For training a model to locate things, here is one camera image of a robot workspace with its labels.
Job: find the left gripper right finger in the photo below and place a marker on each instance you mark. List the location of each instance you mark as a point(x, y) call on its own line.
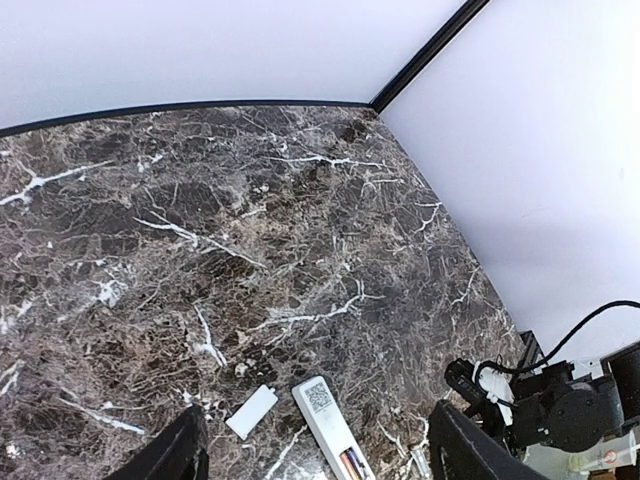
point(459, 449)

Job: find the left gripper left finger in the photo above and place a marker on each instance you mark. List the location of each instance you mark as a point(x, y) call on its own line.
point(178, 452)

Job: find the white battery cover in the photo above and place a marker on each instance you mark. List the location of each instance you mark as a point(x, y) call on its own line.
point(252, 411)

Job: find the long white remote control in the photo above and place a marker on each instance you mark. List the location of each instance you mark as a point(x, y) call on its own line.
point(327, 423)

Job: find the clear handle screwdriver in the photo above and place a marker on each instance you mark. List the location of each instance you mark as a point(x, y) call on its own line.
point(421, 463)

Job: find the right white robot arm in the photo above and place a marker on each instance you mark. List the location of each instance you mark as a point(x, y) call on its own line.
point(560, 409)

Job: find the purple battery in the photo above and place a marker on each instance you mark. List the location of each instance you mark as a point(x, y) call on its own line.
point(359, 464)

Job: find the orange battery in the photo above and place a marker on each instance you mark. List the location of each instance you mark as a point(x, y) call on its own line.
point(348, 461)

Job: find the clear plastic cup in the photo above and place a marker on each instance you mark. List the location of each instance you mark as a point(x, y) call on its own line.
point(607, 455)

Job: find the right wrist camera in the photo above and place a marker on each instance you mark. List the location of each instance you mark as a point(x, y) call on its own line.
point(487, 392)

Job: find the right black frame post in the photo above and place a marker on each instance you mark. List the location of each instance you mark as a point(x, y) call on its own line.
point(427, 53)

